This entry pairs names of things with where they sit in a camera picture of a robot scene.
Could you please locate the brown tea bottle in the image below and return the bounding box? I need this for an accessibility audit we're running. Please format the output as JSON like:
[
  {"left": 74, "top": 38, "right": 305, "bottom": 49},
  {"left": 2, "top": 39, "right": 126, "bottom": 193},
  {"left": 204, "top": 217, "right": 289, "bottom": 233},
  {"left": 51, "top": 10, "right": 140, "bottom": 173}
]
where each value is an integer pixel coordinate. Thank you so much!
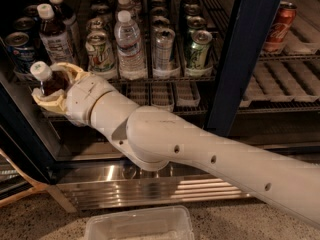
[
  {"left": 30, "top": 61, "right": 70, "bottom": 96},
  {"left": 37, "top": 3, "right": 76, "bottom": 63}
]

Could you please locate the front white arizona can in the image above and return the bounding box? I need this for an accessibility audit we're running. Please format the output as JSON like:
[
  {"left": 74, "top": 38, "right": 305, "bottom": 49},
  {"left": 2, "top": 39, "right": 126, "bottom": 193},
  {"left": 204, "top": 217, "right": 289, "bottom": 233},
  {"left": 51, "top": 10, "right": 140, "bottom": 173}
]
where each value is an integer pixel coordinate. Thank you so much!
[{"left": 85, "top": 30, "right": 117, "bottom": 79}]

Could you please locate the red coca-cola can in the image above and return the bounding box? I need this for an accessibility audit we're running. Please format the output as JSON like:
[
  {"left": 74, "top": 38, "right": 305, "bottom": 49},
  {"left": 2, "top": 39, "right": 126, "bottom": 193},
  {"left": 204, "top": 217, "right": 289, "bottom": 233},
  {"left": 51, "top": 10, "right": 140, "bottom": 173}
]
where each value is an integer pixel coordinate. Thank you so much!
[{"left": 263, "top": 1, "right": 297, "bottom": 53}]

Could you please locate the front silver slim can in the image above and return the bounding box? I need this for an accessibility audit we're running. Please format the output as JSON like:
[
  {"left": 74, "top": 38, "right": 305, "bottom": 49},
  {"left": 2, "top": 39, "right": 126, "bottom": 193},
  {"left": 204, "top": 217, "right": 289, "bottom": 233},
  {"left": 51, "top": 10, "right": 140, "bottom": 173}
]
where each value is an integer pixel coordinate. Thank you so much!
[{"left": 154, "top": 28, "right": 175, "bottom": 70}]

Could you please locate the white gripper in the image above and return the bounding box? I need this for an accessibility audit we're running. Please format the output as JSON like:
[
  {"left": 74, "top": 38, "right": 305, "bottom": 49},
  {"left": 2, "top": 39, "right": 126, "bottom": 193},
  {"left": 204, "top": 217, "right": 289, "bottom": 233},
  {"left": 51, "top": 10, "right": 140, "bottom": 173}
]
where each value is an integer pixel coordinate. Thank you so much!
[{"left": 32, "top": 62, "right": 115, "bottom": 125}]

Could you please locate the wire shelf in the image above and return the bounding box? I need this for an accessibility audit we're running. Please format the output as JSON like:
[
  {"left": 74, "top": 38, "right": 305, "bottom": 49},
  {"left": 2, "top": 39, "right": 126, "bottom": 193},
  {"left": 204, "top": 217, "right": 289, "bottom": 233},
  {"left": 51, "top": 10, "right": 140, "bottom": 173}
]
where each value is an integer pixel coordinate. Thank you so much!
[
  {"left": 13, "top": 0, "right": 320, "bottom": 82},
  {"left": 39, "top": 80, "right": 320, "bottom": 123}
]

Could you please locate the white arizona can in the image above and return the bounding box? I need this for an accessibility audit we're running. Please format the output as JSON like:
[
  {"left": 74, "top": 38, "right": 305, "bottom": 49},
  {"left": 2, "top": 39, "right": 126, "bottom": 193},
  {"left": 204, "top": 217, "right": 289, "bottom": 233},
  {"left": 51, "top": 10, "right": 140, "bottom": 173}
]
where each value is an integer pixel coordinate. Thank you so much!
[
  {"left": 86, "top": 17, "right": 108, "bottom": 33},
  {"left": 85, "top": 30, "right": 117, "bottom": 79}
]

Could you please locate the blue pepsi can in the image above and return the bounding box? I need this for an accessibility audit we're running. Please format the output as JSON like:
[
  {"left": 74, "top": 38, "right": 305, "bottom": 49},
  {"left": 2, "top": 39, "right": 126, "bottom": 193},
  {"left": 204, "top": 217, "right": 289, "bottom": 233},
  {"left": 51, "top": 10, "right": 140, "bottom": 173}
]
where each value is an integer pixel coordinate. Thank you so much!
[
  {"left": 4, "top": 32, "right": 37, "bottom": 74},
  {"left": 13, "top": 17, "right": 41, "bottom": 49}
]

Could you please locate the clear plastic bin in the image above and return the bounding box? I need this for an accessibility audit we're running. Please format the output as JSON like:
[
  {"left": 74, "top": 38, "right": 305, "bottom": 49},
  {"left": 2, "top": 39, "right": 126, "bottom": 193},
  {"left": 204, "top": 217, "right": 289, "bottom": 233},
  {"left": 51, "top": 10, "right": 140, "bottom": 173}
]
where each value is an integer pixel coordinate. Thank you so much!
[{"left": 84, "top": 205, "right": 195, "bottom": 240}]

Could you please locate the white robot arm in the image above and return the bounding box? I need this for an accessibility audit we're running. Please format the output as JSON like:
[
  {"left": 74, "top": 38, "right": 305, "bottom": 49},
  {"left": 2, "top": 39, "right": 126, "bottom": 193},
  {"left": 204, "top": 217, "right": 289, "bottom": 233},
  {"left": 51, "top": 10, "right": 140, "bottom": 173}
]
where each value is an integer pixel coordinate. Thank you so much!
[{"left": 30, "top": 61, "right": 320, "bottom": 228}]

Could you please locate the front blue pepsi can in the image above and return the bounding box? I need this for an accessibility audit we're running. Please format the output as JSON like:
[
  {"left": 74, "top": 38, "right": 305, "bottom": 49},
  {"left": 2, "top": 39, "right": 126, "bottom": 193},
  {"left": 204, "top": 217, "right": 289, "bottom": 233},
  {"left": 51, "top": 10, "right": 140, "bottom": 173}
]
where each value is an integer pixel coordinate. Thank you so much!
[{"left": 4, "top": 32, "right": 37, "bottom": 74}]

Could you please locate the stainless steel fridge base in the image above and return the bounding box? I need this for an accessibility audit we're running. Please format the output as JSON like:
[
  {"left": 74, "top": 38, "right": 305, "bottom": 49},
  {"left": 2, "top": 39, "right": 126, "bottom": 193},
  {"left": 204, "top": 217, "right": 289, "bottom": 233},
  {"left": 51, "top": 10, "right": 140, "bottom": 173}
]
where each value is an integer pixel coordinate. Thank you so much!
[{"left": 47, "top": 159, "right": 249, "bottom": 213}]

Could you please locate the blue fridge door frame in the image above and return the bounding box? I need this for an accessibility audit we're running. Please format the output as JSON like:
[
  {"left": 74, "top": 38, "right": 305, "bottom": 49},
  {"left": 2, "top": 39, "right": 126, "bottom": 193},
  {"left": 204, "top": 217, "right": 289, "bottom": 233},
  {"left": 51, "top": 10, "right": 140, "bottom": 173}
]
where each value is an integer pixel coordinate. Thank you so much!
[{"left": 205, "top": 0, "right": 281, "bottom": 137}]

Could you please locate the front clear water bottle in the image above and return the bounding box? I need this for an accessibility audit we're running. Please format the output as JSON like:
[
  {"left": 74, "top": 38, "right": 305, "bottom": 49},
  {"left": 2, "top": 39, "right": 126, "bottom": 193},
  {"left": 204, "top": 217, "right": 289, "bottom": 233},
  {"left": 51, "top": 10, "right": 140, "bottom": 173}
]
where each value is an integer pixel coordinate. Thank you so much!
[{"left": 114, "top": 10, "right": 147, "bottom": 80}]

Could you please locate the lower wire shelf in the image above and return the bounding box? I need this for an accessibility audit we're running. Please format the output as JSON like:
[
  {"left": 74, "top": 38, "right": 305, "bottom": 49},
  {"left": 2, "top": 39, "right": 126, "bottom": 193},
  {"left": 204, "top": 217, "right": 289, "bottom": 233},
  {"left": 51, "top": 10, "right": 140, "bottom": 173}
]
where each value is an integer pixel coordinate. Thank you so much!
[{"left": 39, "top": 80, "right": 320, "bottom": 123}]

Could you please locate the green can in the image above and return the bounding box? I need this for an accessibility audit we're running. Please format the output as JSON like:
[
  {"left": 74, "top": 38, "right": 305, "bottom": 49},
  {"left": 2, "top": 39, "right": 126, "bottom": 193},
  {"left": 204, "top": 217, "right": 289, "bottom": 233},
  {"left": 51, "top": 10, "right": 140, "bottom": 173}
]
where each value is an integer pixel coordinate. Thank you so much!
[
  {"left": 186, "top": 16, "right": 207, "bottom": 39},
  {"left": 186, "top": 30, "right": 212, "bottom": 69}
]

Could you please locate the clear water bottle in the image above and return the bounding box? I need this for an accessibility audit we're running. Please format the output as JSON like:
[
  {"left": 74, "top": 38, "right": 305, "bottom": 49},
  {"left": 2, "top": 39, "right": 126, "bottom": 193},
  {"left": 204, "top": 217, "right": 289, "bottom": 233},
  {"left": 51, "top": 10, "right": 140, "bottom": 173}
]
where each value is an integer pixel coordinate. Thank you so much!
[
  {"left": 115, "top": 0, "right": 137, "bottom": 20},
  {"left": 114, "top": 10, "right": 147, "bottom": 80}
]

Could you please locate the top wire shelf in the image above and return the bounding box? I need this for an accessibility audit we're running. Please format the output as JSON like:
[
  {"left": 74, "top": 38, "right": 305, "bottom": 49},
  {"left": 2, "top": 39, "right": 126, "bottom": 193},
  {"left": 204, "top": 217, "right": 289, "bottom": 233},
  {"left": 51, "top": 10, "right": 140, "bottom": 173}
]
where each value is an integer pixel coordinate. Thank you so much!
[{"left": 13, "top": 0, "right": 320, "bottom": 82}]

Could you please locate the front green can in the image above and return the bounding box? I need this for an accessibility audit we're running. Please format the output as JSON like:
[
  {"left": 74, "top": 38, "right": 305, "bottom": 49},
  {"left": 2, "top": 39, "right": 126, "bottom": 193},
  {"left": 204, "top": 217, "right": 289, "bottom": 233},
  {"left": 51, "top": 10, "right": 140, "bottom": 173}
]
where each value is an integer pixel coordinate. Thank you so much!
[{"left": 186, "top": 30, "right": 212, "bottom": 69}]

